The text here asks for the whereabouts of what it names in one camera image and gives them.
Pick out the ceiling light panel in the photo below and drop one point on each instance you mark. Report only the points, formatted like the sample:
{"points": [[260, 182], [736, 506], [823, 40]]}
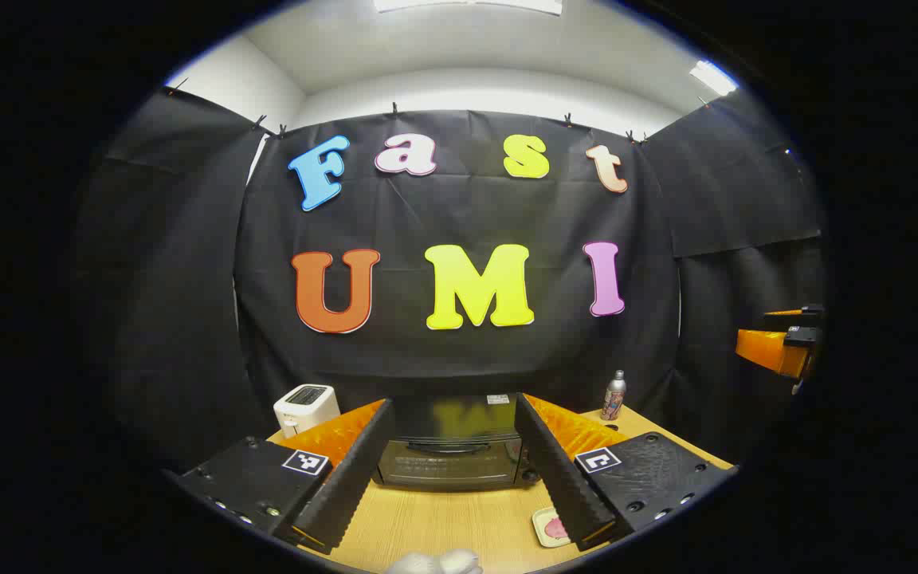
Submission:
{"points": [[467, 5], [712, 77]]}

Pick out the pink meat slice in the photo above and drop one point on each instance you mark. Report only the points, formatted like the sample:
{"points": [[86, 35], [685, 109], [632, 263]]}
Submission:
{"points": [[557, 528]]}

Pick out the white fluffy object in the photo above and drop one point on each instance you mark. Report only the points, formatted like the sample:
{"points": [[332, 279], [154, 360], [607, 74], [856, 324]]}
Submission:
{"points": [[435, 563]]}

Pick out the silver spray bottle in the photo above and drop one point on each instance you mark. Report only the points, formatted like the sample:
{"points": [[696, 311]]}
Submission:
{"points": [[613, 399]]}

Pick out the white toaster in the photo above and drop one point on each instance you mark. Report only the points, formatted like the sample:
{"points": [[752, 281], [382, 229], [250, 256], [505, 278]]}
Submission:
{"points": [[304, 406]]}

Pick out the cream square plate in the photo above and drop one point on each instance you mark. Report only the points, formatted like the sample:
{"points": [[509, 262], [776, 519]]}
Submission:
{"points": [[541, 532]]}

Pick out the black electric oven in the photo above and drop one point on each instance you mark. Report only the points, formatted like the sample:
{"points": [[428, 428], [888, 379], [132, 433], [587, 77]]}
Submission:
{"points": [[447, 466]]}

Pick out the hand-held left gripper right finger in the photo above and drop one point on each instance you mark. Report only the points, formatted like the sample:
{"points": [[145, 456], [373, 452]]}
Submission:
{"points": [[559, 478]]}

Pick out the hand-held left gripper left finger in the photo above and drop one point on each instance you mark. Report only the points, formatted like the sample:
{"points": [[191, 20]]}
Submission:
{"points": [[347, 486]]}

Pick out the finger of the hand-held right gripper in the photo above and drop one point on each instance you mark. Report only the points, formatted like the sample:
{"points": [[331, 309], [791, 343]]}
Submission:
{"points": [[794, 319], [770, 352]]}

